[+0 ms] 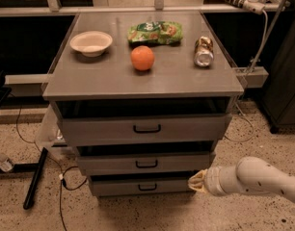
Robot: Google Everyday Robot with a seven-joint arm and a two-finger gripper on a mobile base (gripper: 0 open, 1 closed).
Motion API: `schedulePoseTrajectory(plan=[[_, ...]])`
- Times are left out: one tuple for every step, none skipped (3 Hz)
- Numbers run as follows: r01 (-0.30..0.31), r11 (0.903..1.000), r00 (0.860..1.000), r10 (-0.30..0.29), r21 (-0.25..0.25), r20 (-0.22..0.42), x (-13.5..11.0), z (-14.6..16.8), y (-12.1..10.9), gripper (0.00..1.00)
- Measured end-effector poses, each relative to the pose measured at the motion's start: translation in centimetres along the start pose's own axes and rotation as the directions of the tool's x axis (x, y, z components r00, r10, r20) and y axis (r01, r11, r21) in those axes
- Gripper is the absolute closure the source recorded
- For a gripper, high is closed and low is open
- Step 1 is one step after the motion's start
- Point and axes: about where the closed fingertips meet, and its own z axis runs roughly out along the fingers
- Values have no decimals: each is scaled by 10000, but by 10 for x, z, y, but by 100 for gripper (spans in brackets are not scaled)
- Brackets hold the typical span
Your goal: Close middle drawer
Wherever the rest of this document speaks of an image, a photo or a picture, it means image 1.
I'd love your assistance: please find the grey drawer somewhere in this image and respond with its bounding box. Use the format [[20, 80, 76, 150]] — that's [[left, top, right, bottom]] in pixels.
[[77, 141, 215, 175], [89, 170, 197, 196], [58, 115, 231, 146]]

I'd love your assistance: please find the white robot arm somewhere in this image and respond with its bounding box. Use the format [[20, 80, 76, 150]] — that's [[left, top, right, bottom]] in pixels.
[[188, 157, 295, 204]]

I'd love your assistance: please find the grey bottom drawer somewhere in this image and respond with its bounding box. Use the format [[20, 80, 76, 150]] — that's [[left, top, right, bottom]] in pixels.
[[89, 170, 197, 196]]

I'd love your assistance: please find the grey drawer cabinet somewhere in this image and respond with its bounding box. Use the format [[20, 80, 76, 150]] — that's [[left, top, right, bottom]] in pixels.
[[40, 10, 245, 197]]

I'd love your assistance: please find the grey top drawer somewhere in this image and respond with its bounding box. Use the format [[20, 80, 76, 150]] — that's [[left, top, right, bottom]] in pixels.
[[58, 115, 231, 146]]

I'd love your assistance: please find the dark cabinet right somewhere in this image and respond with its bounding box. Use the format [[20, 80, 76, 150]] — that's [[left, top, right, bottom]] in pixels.
[[257, 0, 295, 134]]

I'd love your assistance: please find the crushed soda can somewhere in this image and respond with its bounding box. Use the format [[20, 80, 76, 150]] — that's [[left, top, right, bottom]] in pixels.
[[194, 37, 214, 67]]

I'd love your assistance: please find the orange fruit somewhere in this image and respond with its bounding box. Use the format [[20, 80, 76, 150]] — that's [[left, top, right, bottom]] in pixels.
[[130, 46, 155, 71]]

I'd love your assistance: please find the green chip bag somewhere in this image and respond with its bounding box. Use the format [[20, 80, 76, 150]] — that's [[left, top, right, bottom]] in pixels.
[[127, 21, 183, 45]]

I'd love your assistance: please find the black metal leg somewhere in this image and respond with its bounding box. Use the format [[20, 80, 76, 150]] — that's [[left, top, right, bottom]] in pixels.
[[23, 148, 48, 210]]

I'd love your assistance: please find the white bowl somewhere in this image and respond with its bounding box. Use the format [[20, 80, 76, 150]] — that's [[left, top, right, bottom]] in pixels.
[[69, 31, 113, 57]]

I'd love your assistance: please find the clear plastic bottle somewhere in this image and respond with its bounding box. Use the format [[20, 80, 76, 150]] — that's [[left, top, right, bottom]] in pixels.
[[0, 152, 14, 172]]

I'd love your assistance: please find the black floor cable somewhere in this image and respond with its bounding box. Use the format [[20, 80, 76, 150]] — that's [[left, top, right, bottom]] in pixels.
[[13, 96, 88, 231]]

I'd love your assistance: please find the white cable right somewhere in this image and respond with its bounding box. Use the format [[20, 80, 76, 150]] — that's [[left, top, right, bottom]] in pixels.
[[223, 9, 269, 143]]

